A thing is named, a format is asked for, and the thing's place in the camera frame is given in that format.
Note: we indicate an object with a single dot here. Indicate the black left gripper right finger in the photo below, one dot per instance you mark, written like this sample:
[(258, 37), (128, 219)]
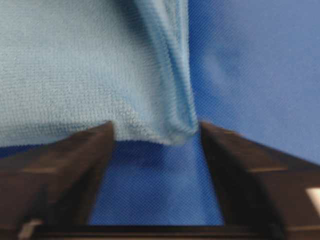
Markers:
[(260, 187)]

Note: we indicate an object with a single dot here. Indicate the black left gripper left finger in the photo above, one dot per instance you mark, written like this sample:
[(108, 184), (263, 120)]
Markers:
[(54, 184)]

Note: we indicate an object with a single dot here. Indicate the light blue towel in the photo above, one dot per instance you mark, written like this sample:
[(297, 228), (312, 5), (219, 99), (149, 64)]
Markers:
[(70, 65)]

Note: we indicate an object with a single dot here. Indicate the dark blue table cloth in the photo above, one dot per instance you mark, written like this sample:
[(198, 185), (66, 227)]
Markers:
[(254, 68)]

